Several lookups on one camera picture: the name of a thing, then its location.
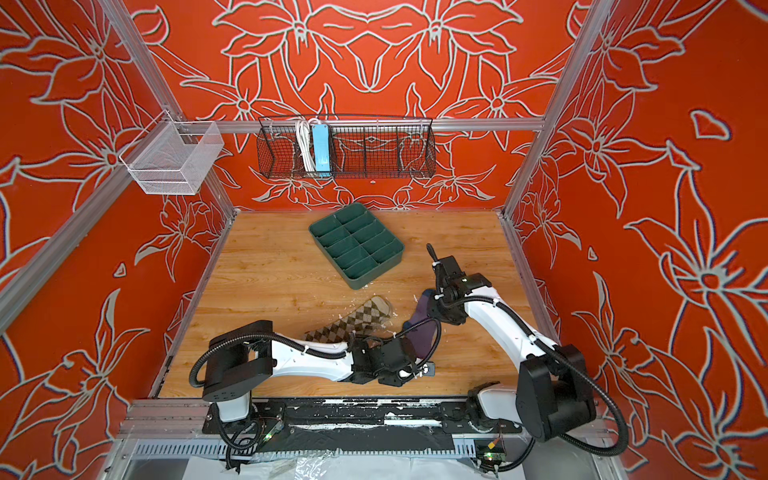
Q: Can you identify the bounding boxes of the purple sock with yellow cuff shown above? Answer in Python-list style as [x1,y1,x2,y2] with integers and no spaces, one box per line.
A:
[402,289,440,360]

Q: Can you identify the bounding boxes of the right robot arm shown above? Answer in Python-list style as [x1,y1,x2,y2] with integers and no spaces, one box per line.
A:
[427,245,630,457]

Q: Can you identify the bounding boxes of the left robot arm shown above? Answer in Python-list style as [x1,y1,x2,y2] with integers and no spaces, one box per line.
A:
[188,320,428,423]

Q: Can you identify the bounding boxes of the brown argyle sock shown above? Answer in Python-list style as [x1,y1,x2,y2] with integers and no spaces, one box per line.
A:
[303,295,394,344]

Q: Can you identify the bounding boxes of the green divided tray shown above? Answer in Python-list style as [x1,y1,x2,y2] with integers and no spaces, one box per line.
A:
[308,203,405,290]

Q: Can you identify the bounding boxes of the light blue box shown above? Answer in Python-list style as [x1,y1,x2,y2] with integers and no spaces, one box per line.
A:
[312,124,331,177]

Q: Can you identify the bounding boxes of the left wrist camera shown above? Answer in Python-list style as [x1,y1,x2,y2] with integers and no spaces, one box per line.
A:
[414,361,436,378]

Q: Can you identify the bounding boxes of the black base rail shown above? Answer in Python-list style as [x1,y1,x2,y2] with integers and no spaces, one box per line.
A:
[201,395,523,436]

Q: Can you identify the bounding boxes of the black wire wall basket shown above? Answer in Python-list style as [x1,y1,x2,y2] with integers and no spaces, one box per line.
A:
[256,115,437,180]

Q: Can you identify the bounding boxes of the clear plastic wall bin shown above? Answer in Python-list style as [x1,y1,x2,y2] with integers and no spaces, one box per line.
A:
[119,120,224,195]

